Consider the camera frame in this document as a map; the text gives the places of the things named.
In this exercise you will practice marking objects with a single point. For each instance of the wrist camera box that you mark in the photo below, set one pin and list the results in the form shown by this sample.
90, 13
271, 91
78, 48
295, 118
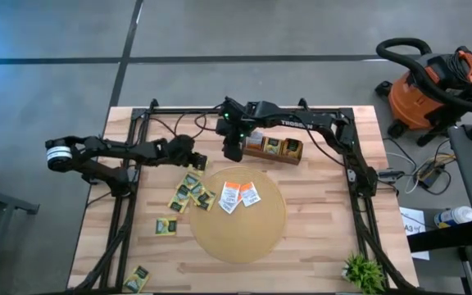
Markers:
232, 108
182, 145

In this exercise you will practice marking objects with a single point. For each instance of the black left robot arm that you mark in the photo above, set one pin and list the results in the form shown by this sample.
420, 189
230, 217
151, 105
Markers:
113, 149

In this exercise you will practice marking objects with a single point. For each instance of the white wipes bottle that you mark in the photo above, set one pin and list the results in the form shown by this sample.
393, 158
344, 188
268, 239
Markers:
455, 216

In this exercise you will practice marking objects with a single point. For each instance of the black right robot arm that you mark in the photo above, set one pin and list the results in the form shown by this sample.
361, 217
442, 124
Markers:
301, 121

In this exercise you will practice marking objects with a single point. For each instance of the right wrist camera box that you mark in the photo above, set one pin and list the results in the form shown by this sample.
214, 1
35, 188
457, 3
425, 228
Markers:
232, 108

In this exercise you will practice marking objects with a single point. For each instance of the white paper sheet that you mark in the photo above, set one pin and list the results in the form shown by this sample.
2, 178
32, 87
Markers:
414, 229

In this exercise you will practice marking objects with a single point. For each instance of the small potted green plant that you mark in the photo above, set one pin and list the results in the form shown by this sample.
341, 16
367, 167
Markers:
365, 272

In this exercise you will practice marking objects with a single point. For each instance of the black power adapter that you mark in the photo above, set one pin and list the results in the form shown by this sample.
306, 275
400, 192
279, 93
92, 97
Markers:
430, 176

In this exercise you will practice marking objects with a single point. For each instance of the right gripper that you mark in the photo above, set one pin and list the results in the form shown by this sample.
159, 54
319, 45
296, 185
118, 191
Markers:
236, 133

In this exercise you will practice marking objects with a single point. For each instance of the orange shop vacuum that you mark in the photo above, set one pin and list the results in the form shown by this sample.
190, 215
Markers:
408, 59
412, 102

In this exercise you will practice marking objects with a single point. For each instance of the black power brick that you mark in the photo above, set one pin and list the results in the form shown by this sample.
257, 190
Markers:
391, 175

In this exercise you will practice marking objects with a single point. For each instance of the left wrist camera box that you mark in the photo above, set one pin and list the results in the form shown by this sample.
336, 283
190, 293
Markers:
182, 145

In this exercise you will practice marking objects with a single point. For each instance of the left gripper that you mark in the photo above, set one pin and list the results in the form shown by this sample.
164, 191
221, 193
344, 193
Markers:
187, 157

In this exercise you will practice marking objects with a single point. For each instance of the wooden tea organizer box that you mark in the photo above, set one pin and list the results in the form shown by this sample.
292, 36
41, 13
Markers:
269, 158

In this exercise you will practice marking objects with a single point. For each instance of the round woven placemat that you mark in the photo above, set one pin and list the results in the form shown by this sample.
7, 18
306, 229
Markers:
240, 237

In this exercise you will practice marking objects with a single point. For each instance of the black aluminium table frame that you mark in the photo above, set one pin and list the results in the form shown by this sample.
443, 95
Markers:
170, 110

